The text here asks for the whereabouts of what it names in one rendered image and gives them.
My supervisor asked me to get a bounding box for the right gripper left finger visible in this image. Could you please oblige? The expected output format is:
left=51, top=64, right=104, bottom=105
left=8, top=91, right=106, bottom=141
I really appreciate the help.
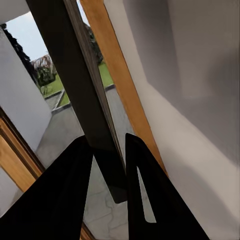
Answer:
left=0, top=135, right=94, bottom=240

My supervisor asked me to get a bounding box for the poster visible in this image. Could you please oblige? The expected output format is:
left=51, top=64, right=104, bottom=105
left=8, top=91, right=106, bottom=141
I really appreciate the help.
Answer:
left=26, top=0, right=127, bottom=204

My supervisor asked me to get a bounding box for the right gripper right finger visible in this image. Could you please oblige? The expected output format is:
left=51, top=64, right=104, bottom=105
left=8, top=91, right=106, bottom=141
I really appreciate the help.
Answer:
left=126, top=133, right=210, bottom=240

